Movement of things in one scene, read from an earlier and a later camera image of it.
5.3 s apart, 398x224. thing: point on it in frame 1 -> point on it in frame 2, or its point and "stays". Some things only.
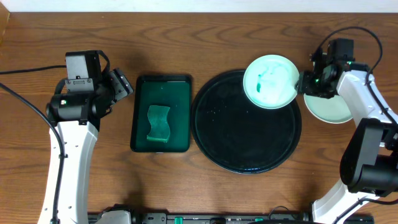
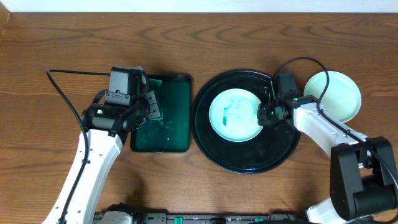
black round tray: x=237 y=135 stays
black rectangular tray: x=173 y=91 stays
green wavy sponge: x=160 y=129 -> x=154 y=108
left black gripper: x=122 y=83 -> x=152 y=106
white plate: x=269 y=81 -> x=233 y=115
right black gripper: x=304 y=77 -> x=262 y=119
